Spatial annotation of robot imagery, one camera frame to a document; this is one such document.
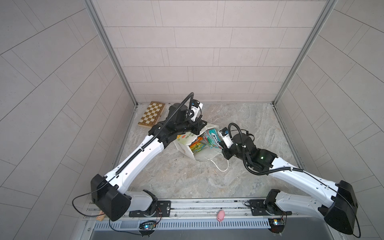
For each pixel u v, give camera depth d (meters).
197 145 0.85
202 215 0.71
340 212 0.38
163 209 0.71
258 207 0.72
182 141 0.74
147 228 0.65
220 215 0.69
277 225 0.68
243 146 0.53
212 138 0.76
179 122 0.54
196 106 0.61
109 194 0.37
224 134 0.63
